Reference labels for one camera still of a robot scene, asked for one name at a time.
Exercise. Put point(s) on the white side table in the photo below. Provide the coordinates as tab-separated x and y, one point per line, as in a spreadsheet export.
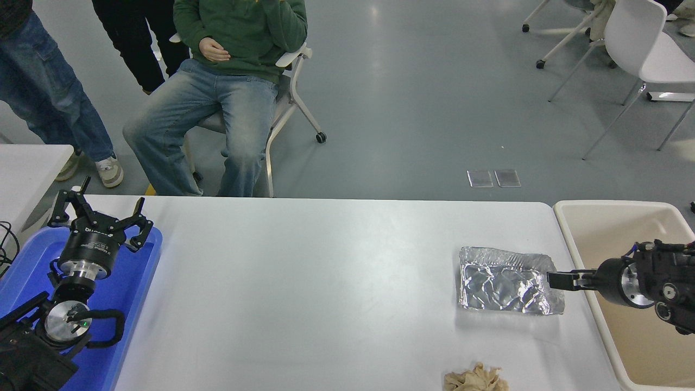
27	174

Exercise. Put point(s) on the standing person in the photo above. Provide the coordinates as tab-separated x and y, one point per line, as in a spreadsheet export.
43	81
136	38

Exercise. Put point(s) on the seated person's right hand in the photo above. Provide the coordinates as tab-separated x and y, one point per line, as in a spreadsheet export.
213	50

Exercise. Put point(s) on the white table foot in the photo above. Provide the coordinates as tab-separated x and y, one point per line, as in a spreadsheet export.
670	97

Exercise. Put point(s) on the white rolling chair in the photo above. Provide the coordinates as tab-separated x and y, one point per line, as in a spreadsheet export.
564	39

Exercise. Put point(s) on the seated person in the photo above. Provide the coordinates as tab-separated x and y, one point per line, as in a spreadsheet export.
217	108

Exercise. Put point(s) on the clear floor plate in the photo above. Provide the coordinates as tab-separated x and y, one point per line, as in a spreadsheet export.
507	178
480	178

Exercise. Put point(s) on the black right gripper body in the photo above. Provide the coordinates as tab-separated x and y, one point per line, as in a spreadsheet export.
611	282

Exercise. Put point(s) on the large pale bin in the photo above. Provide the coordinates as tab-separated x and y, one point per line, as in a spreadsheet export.
613	233

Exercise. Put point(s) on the grey office chair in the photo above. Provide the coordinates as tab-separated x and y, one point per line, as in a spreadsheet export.
288	103

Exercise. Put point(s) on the foil tray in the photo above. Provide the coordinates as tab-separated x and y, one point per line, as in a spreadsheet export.
505	282

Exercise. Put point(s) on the white shell chair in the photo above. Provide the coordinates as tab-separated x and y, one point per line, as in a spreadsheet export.
635	32

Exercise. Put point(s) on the crumpled tan paper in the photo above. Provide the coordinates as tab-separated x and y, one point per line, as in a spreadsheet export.
475	380

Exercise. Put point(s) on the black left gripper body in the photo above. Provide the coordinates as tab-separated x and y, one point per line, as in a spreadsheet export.
92	247

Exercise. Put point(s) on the blue plastic tray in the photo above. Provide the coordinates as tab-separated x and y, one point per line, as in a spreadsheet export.
136	282

